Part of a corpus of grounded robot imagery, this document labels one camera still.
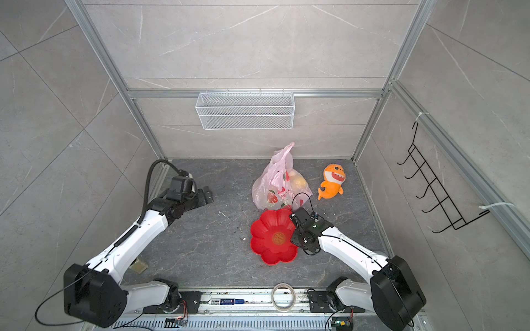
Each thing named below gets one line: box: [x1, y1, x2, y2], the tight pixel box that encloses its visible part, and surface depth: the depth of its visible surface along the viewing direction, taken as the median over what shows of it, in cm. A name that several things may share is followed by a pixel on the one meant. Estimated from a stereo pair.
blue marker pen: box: [207, 298, 246, 306], surface depth 74 cm
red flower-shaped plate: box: [250, 208, 299, 265], surface depth 92 cm
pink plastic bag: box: [251, 142, 313, 212], surface depth 94 cm
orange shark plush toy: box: [318, 163, 347, 201], surface depth 105 cm
